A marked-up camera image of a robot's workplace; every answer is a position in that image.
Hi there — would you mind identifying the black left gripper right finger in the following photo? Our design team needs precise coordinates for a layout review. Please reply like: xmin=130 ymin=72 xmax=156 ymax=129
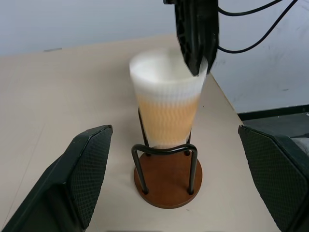
xmin=238 ymin=125 xmax=309 ymax=232

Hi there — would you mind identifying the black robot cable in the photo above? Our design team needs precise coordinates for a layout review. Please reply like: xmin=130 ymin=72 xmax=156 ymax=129
xmin=218 ymin=0 xmax=299 ymax=54
xmin=217 ymin=0 xmax=281 ymax=16

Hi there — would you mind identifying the wire cup holder wooden base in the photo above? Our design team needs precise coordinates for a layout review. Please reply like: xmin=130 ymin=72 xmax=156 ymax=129
xmin=131 ymin=106 xmax=204 ymax=209

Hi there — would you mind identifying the white and orange paper cup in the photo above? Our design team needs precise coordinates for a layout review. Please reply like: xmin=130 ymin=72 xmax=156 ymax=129
xmin=129 ymin=48 xmax=210 ymax=149

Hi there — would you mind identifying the black low platform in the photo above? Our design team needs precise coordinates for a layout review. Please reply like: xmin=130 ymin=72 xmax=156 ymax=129
xmin=237 ymin=104 xmax=309 ymax=139

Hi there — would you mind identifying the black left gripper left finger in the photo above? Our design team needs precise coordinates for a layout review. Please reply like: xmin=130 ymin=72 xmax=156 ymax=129
xmin=0 ymin=124 xmax=114 ymax=232

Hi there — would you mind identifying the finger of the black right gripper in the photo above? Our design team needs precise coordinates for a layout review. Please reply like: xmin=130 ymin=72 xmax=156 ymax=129
xmin=199 ymin=0 xmax=221 ymax=73
xmin=163 ymin=0 xmax=206 ymax=77

